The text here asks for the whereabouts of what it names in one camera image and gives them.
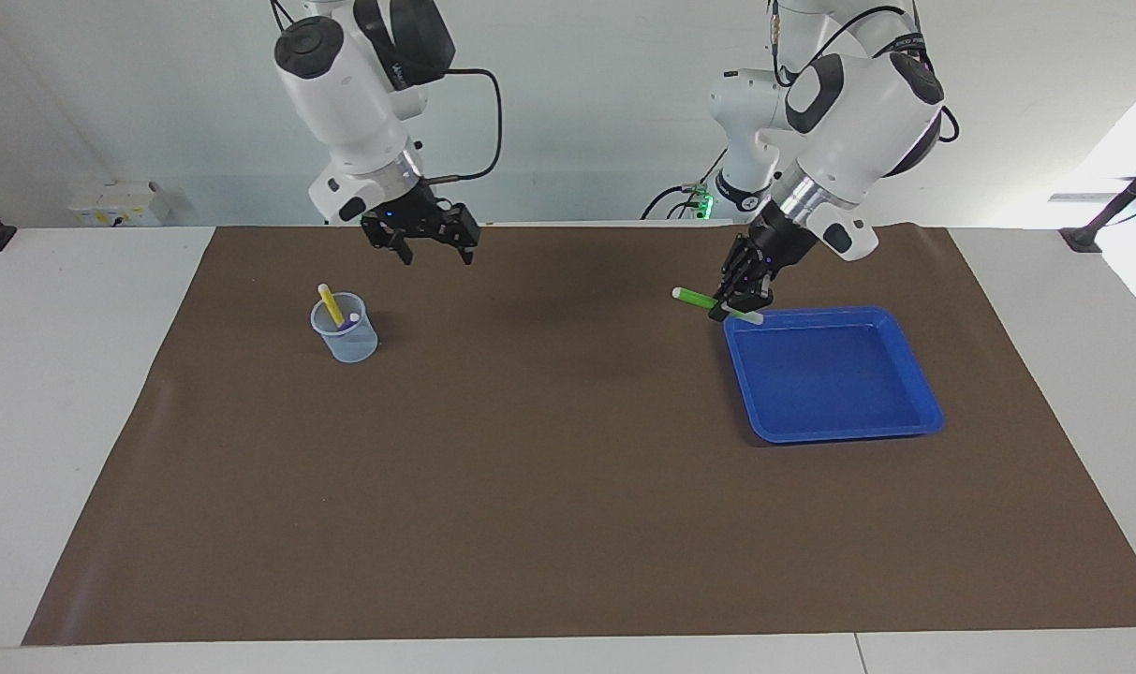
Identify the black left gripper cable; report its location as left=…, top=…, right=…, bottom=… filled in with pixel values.
left=769, top=0, right=962, bottom=143

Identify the black base cable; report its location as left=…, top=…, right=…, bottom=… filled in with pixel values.
left=638, top=140, right=730, bottom=222

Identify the green pen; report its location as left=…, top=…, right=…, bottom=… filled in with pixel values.
left=671, top=286, right=765, bottom=326

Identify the white wall outlet box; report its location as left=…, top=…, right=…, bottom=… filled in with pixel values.
left=68, top=181, right=172, bottom=227

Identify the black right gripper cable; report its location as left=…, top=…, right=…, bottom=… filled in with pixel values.
left=408, top=67, right=503, bottom=183

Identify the blue plastic tray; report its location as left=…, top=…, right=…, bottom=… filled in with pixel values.
left=723, top=306, right=946, bottom=445

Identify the black clamp pole stand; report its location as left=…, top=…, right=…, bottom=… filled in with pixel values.
left=1059, top=150, right=1136, bottom=254

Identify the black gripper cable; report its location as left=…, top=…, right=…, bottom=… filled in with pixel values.
left=408, top=67, right=503, bottom=183
left=769, top=0, right=962, bottom=143

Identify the brown table mat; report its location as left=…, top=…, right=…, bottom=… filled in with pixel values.
left=22, top=223, right=1136, bottom=647

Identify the translucent plastic cup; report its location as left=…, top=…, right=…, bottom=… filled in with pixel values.
left=310, top=292, right=379, bottom=364

